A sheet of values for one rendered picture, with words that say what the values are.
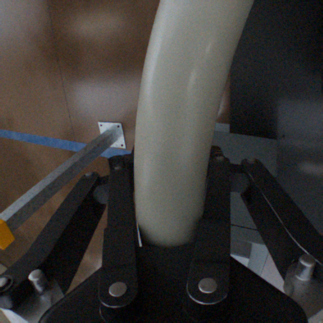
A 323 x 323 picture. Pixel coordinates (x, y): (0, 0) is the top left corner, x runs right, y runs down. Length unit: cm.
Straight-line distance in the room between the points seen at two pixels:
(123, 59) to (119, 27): 19
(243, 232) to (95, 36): 141
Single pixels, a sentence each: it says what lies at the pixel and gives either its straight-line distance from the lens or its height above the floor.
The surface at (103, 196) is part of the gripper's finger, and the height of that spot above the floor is 129.
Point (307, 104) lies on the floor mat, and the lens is 145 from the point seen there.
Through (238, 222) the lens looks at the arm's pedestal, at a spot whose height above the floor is 72.
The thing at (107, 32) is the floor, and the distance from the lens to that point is 168.
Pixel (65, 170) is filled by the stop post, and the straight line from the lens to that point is 149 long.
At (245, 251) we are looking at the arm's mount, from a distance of 85.
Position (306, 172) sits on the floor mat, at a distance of 163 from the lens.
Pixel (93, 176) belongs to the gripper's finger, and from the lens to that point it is 16.
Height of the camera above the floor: 139
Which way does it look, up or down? 50 degrees down
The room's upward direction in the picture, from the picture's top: 142 degrees counter-clockwise
